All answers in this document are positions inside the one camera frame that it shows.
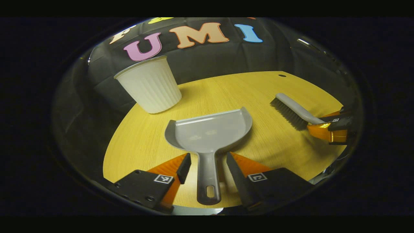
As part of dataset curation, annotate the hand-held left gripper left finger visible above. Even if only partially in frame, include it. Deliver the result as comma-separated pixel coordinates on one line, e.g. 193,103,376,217
108,153,192,211

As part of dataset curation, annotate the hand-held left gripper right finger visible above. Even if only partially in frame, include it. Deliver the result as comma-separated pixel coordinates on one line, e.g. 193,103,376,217
226,152,314,209

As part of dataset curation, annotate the grey plastic dustpan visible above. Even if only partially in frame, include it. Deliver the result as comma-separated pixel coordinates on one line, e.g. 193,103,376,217
164,107,253,206

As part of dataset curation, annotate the small grey broom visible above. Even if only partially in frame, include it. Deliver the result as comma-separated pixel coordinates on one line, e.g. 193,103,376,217
270,93,326,131

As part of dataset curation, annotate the white ribbed garbage bin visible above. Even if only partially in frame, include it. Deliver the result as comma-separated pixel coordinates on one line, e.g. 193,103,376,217
114,55,182,114

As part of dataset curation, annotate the wooden desktop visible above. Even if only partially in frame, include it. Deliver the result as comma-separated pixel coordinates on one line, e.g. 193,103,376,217
103,71,349,208

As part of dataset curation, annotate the black backdrop cloth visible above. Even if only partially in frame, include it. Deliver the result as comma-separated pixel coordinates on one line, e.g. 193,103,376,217
55,18,359,136

